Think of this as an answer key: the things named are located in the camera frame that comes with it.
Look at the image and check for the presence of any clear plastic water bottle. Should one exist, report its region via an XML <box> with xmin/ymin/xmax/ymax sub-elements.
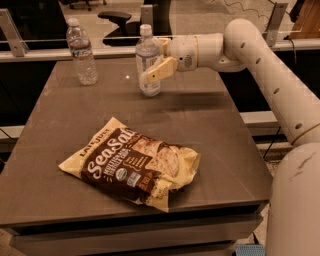
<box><xmin>66</xmin><ymin>18</ymin><xmax>98</xmax><ymax>85</ymax></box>

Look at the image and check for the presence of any grey table drawer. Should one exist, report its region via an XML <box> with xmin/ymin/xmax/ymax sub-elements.
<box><xmin>11</xmin><ymin>214</ymin><xmax>263</xmax><ymax>256</ymax></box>

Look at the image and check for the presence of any right metal glass bracket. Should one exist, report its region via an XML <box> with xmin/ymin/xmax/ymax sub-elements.
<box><xmin>262</xmin><ymin>2</ymin><xmax>288</xmax><ymax>47</ymax></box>

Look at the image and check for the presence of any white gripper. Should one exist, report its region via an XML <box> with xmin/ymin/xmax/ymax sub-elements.
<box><xmin>139</xmin><ymin>35</ymin><xmax>197</xmax><ymax>84</ymax></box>

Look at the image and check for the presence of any middle metal glass bracket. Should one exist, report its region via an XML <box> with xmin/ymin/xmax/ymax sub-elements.
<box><xmin>141</xmin><ymin>5</ymin><xmax>153</xmax><ymax>25</ymax></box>

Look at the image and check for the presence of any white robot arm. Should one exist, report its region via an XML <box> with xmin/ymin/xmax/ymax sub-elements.
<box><xmin>139</xmin><ymin>19</ymin><xmax>320</xmax><ymax>256</ymax></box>

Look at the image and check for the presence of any sea salt chips bag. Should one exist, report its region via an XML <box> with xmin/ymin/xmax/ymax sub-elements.
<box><xmin>59</xmin><ymin>118</ymin><xmax>200</xmax><ymax>212</ymax></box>

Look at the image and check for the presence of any black cable on floor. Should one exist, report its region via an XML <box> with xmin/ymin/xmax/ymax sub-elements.
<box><xmin>262</xmin><ymin>126</ymin><xmax>283</xmax><ymax>161</ymax></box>

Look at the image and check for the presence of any left metal glass bracket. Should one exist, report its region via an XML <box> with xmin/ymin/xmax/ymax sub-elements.
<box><xmin>0</xmin><ymin>8</ymin><xmax>29</xmax><ymax>57</ymax></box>

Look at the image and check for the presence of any metal glass bracket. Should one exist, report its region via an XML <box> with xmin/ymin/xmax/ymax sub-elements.
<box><xmin>0</xmin><ymin>8</ymin><xmax>29</xmax><ymax>57</ymax></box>
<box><xmin>262</xmin><ymin>2</ymin><xmax>288</xmax><ymax>47</ymax></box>
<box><xmin>141</xmin><ymin>5</ymin><xmax>153</xmax><ymax>25</ymax></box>

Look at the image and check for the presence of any black office chair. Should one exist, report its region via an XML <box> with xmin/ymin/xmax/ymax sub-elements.
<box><xmin>98</xmin><ymin>0</ymin><xmax>172</xmax><ymax>46</ymax></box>

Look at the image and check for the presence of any blue label plastic bottle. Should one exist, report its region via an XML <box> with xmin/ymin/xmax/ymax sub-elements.
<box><xmin>135</xmin><ymin>24</ymin><xmax>160</xmax><ymax>97</ymax></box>

